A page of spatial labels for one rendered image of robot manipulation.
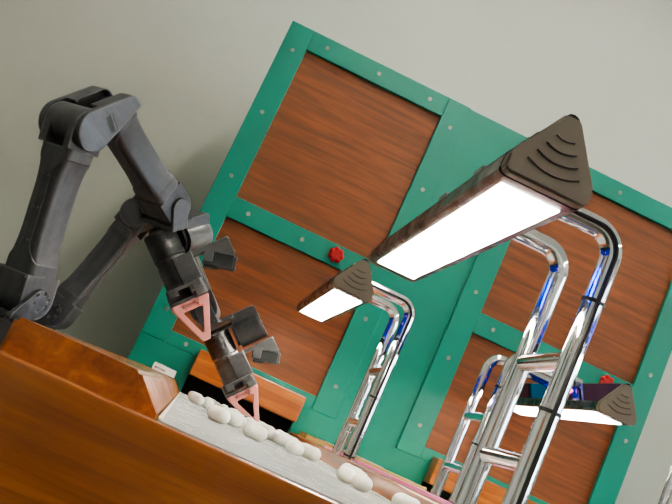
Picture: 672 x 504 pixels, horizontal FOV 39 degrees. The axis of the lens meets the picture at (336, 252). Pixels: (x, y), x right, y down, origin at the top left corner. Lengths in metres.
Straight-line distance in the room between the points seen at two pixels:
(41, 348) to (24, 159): 2.68
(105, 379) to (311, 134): 1.98
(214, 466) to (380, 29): 3.02
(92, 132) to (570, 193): 0.81
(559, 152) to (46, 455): 0.47
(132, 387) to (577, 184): 0.40
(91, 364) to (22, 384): 0.05
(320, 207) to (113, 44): 1.18
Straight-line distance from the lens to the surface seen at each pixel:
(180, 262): 1.63
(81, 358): 0.69
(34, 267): 1.44
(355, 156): 2.62
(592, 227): 1.07
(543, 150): 0.82
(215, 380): 2.43
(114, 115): 1.46
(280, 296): 2.53
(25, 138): 3.37
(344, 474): 1.14
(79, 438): 0.67
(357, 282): 1.75
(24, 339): 0.69
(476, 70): 3.66
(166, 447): 0.66
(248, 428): 1.21
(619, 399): 1.89
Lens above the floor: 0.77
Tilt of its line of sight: 11 degrees up
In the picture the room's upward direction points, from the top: 24 degrees clockwise
